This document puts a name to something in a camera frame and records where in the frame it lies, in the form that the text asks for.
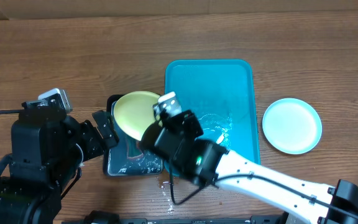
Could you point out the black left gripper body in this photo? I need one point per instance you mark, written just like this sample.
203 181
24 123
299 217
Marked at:
87 141

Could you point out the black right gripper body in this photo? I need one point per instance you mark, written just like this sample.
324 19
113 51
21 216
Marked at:
193 130

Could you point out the yellow-green plate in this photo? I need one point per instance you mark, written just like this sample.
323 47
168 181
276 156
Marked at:
134 112

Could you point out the light blue plate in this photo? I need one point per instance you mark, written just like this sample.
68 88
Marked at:
292 126

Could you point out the green brown sponge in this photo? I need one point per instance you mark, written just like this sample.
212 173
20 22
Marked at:
133 150

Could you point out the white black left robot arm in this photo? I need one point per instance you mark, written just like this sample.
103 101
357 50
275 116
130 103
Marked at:
48 147

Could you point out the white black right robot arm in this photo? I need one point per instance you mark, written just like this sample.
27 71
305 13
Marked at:
206 163

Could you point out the black water tray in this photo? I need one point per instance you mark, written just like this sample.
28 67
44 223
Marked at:
116 162

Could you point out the blue plastic tray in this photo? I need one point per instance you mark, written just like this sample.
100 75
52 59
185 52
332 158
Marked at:
221 94

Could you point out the cardboard backdrop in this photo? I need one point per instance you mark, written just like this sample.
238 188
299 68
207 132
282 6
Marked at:
47 9

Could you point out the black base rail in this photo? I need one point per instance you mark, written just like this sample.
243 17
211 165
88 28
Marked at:
105 217

